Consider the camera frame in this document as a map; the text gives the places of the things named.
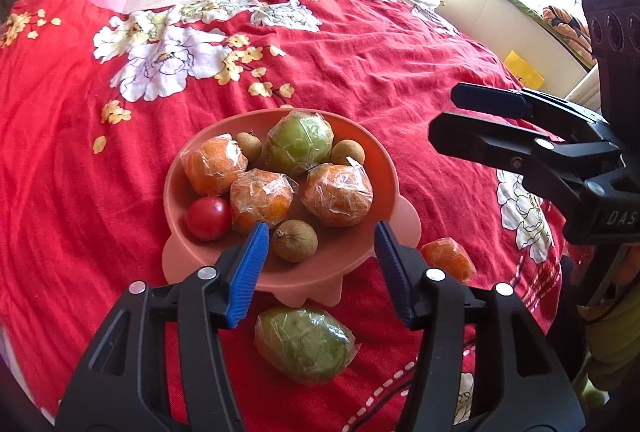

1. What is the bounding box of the oval green fruit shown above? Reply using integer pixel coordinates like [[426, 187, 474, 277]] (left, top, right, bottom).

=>
[[253, 305, 361, 387]]

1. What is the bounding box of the small plastic-wrapped orange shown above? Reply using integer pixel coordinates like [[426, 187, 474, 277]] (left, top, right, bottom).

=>
[[419, 237, 477, 283]]

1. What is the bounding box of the person's right hand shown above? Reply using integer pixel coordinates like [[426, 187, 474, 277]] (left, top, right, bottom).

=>
[[614, 246, 640, 303]]

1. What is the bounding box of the yellow flat item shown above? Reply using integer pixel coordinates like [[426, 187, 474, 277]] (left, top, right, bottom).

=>
[[502, 50, 546, 87]]

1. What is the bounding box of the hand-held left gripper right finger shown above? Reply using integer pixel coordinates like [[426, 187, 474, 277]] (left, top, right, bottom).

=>
[[372, 220, 588, 432]]

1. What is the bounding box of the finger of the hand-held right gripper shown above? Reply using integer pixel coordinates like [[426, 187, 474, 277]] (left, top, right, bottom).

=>
[[428, 111, 624, 203], [451, 82, 609, 141]]

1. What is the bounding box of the large brown longan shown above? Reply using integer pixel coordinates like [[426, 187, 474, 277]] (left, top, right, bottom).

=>
[[271, 219, 319, 263]]

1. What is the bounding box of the person's right forearm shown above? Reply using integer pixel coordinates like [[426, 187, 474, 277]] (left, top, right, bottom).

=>
[[570, 292, 640, 408]]

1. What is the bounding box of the red tomato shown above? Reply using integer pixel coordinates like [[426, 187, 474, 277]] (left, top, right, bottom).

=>
[[185, 196, 233, 241]]

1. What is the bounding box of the cream bed frame green trim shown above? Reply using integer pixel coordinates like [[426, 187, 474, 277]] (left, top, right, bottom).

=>
[[415, 0, 601, 85]]

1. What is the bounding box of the red floral blanket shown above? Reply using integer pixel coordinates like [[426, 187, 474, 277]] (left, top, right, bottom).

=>
[[0, 0, 591, 432]]

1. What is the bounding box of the orange patterned cloth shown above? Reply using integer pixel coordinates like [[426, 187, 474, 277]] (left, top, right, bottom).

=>
[[542, 4, 597, 62]]

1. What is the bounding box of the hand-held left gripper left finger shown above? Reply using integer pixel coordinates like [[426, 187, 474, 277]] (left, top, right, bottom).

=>
[[55, 221, 271, 432]]

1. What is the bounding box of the pink scalloped bowl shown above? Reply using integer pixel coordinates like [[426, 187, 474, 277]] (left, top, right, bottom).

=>
[[162, 108, 420, 306]]

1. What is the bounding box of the round green fruit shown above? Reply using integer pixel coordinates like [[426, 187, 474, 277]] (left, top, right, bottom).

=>
[[263, 110, 335, 179]]

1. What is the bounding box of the small brown longan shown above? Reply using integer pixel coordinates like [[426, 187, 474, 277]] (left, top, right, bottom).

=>
[[234, 132, 263, 164], [330, 139, 366, 167]]

